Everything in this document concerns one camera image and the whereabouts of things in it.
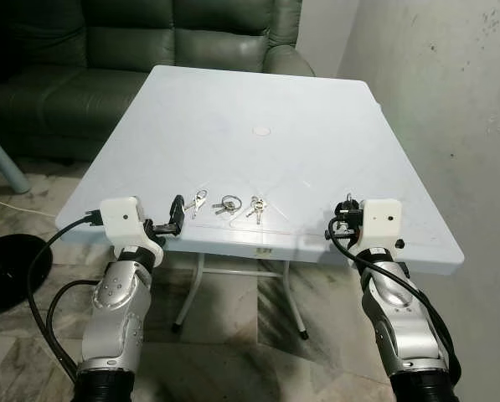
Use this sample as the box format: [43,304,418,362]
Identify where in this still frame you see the silver key bunch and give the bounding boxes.
[185,190,209,220]
[245,196,267,225]
[212,196,240,216]

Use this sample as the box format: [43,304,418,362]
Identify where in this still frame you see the white plastic folding table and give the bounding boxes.
[55,65,466,276]

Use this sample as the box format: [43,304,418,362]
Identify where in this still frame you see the white metal table legs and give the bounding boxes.
[173,251,311,340]

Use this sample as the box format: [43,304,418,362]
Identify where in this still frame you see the black round floor base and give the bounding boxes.
[0,236,54,317]

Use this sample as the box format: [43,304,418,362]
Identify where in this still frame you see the grey-green slanted pole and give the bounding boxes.
[0,117,31,195]

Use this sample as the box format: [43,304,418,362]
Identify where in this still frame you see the dark green leather sofa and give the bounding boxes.
[0,0,317,164]

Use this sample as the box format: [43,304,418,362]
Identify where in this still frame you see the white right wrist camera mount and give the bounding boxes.
[363,198,401,252]

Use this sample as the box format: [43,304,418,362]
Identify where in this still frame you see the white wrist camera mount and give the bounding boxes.
[363,198,401,252]
[99,197,165,267]

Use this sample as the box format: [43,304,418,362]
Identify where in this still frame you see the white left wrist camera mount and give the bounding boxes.
[99,197,165,267]

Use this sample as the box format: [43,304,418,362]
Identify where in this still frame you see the white floor cable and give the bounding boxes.
[0,194,58,217]

